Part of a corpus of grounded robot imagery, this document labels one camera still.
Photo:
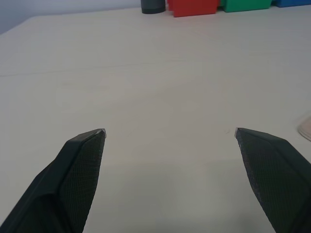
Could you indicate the dark grey round container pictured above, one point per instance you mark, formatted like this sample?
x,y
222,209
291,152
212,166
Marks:
x,y
152,6

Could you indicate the blue plastic storage bin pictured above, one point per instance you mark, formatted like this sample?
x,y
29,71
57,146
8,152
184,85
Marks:
x,y
294,3

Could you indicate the wooden letter tile rack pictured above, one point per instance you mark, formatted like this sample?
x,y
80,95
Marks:
x,y
306,131

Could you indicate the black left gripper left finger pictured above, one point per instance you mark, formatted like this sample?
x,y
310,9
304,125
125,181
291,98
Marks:
x,y
73,174

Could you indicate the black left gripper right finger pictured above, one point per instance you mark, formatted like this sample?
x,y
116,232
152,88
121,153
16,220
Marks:
x,y
274,170

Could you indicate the red plastic storage bin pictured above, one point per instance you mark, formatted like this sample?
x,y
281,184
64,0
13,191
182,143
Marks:
x,y
194,7

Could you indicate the green plastic storage bin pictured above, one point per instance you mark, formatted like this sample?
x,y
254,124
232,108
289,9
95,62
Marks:
x,y
245,5

